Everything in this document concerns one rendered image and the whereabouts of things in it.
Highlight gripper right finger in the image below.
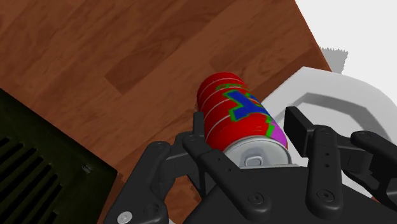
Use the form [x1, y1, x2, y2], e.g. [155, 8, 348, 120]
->
[283, 106, 397, 220]

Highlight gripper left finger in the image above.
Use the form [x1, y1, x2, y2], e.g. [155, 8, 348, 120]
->
[103, 111, 274, 224]

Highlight red drink can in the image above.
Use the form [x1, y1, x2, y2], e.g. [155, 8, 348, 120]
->
[196, 71, 292, 170]

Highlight dark slatted vent grille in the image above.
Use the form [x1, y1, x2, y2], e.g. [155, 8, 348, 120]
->
[0, 88, 118, 224]

